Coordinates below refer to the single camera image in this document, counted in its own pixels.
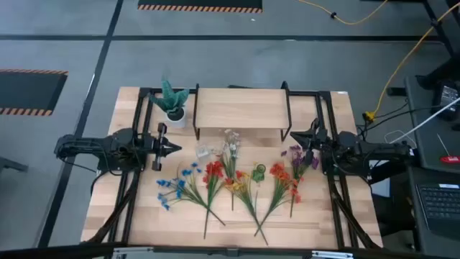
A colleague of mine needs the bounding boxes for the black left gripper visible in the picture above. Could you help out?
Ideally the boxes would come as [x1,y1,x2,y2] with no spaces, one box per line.
[143,122,183,172]

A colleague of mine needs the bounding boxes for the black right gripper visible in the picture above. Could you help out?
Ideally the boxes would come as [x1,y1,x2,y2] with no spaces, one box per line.
[289,117,330,154]

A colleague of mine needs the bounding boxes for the purple artificial flower bunch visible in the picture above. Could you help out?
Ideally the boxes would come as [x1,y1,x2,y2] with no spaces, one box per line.
[279,143,321,219]

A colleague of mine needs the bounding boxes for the blue artificial flower bunch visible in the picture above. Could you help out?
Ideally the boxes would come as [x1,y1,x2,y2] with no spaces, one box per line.
[155,161,226,227]

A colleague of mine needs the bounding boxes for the orange artificial flower bunch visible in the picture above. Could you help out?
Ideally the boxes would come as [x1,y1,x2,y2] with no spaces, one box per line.
[253,161,303,238]

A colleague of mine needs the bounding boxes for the red artificial flower bunch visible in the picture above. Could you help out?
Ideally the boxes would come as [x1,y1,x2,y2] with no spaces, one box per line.
[201,160,226,240]

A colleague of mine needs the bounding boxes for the green transparent vase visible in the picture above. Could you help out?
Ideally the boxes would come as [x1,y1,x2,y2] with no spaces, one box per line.
[251,163,267,183]

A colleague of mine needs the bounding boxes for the yellow artificial flower bunch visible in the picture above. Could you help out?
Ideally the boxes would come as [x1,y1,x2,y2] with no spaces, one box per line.
[223,170,270,247]

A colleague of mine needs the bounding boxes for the wooden shelf with black legs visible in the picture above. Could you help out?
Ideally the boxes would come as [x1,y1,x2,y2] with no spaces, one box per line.
[192,81,293,142]

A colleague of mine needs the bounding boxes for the clear textured glass vase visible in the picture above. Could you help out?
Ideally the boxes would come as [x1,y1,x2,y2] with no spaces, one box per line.
[195,143,212,160]

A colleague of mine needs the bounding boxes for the green plant in white pot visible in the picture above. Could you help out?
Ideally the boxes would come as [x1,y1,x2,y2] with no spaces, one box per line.
[148,76,190,130]

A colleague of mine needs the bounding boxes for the white artificial flower bunch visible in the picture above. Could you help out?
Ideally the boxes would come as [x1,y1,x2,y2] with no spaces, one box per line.
[218,128,242,212]

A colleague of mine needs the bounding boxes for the black gantry bar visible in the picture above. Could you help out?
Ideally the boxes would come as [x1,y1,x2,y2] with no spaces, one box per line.
[0,242,460,259]

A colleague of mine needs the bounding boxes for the black striped-edge floor mat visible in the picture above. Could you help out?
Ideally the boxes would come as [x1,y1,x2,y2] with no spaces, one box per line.
[0,68,69,117]
[137,0,264,14]

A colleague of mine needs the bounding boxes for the black labelled power box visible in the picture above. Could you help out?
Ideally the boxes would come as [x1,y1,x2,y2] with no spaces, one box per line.
[431,81,460,122]

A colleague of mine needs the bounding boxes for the black laptop keyboard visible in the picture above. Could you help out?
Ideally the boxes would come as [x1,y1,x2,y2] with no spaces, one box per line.
[415,182,460,239]

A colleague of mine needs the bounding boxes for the grey furniture leg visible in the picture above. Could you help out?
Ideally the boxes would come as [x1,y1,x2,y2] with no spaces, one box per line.
[0,155,29,174]

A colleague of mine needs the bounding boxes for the black aluminium table frame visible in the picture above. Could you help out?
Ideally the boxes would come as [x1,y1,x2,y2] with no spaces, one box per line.
[80,85,384,251]

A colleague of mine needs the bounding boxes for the yellow extension cable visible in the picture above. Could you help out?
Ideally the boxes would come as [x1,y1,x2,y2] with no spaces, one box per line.
[296,0,390,27]
[362,1,460,123]

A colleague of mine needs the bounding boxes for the white cable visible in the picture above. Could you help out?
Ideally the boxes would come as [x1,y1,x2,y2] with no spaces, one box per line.
[390,96,460,145]

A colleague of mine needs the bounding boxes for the red-handled screwdriver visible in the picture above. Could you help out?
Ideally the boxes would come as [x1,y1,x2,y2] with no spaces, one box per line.
[436,132,460,165]

